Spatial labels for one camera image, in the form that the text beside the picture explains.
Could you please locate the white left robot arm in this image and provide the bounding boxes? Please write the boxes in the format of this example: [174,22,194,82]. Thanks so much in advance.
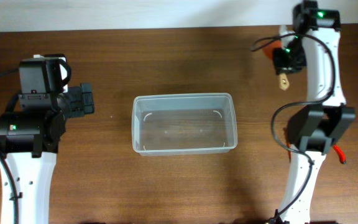
[0,54,95,223]

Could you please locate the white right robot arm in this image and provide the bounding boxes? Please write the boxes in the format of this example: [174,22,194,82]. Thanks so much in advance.
[268,1,356,223]

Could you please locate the orange scraper with wooden handle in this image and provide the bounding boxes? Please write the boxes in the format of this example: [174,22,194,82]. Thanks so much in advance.
[262,40,290,91]

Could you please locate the red handled pliers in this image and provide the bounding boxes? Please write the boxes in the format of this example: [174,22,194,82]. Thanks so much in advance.
[333,144,346,164]

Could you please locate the clear plastic container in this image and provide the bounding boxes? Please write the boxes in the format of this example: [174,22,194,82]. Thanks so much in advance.
[132,93,238,156]

